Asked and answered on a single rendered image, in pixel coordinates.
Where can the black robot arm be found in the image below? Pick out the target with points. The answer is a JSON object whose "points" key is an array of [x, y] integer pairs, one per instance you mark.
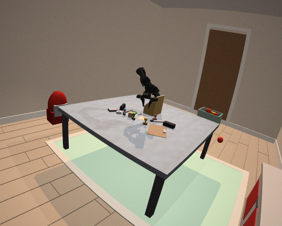
{"points": [[145, 81]]}

